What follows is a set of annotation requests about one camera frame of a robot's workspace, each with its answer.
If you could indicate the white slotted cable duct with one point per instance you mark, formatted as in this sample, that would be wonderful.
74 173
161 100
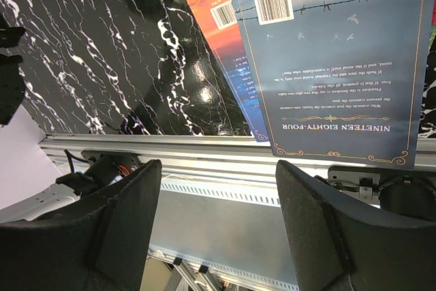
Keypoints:
237 193

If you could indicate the blue orange sunset book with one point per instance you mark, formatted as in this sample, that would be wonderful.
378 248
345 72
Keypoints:
218 24

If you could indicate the aluminium front rail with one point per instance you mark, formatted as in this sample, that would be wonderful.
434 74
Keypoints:
232 159

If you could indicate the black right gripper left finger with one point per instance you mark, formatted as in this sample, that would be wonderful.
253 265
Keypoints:
99 242

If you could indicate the dark blue 1984 book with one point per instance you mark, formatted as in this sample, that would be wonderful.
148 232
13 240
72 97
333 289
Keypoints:
339 80

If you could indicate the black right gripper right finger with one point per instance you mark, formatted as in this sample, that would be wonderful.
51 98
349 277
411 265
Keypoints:
338 242

